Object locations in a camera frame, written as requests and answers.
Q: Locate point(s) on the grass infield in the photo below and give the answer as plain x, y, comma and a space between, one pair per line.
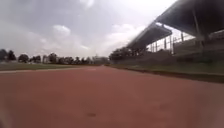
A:
26, 66

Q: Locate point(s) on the pale track edge line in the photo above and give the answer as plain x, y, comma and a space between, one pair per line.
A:
30, 70

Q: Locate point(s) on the clump of dark trees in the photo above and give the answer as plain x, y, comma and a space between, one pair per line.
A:
120, 54

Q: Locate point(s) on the row of trees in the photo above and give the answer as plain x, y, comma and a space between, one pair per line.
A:
50, 58

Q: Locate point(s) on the red running track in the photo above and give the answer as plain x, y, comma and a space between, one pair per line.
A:
100, 96

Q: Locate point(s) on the roofed grandstand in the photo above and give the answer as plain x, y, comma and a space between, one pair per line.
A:
186, 18

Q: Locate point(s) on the dark kerb strip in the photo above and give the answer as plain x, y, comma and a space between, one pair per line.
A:
186, 76

